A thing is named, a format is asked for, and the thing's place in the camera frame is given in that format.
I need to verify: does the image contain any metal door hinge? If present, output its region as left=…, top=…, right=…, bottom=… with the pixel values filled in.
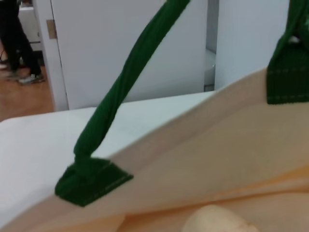
left=46, top=19, right=57, bottom=39

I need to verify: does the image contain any beige handbag with green handles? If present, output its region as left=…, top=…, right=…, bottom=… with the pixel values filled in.
left=0, top=0, right=309, bottom=232

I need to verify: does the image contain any person in black trousers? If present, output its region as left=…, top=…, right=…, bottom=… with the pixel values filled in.
left=0, top=0, right=45, bottom=85

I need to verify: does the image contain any round tan potato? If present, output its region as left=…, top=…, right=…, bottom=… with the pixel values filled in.
left=185, top=204, right=259, bottom=232

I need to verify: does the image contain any white cabinet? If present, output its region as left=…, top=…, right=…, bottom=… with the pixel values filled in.
left=18, top=6, right=43, bottom=52

